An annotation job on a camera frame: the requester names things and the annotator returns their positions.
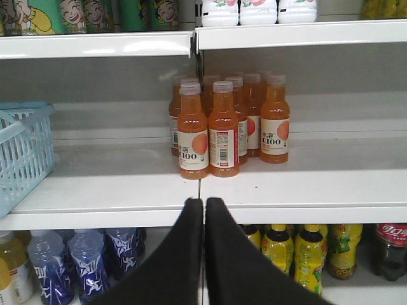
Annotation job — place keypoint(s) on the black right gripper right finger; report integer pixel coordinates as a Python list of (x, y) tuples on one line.
[(237, 272)]

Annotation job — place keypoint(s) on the plastic cola bottle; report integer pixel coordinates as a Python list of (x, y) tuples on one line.
[(389, 251)]

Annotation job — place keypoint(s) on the orange C100 juice bottle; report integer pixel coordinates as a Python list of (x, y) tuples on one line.
[(192, 134), (275, 121), (223, 132)]

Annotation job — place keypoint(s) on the white metal shelving unit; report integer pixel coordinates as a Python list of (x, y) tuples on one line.
[(346, 87)]

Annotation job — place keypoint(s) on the blue sports drink bottle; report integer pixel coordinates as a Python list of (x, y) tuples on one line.
[(46, 252), (86, 248), (122, 250)]

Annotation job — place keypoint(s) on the green cartoon tea can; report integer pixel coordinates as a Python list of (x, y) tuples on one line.
[(164, 15), (73, 18)]

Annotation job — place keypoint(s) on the white peach drink bottle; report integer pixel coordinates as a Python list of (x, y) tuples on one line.
[(258, 12), (219, 13)]

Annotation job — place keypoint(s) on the light blue plastic basket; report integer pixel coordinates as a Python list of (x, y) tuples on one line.
[(27, 154)]

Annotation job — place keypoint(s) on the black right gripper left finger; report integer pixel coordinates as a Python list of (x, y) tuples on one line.
[(171, 274)]

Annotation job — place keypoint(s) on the yellow lemon tea bottle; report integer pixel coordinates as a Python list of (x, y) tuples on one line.
[(342, 249), (309, 258), (278, 246)]

